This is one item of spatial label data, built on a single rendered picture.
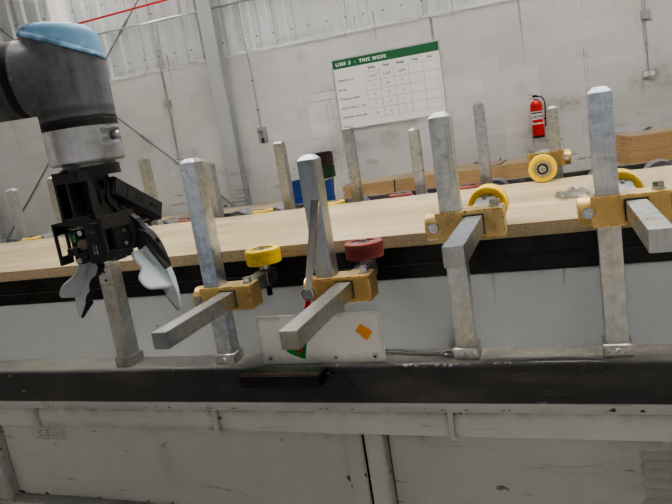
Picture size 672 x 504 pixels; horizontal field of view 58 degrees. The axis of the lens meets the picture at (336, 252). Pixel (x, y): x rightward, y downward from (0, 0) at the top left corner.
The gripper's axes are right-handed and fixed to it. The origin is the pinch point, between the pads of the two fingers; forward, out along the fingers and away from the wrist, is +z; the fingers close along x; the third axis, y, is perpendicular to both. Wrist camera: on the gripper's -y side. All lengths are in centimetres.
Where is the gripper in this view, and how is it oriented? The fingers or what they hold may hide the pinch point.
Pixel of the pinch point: (133, 313)
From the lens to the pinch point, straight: 86.7
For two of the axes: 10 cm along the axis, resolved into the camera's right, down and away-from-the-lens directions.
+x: 9.6, -1.0, -2.7
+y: -2.5, 2.2, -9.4
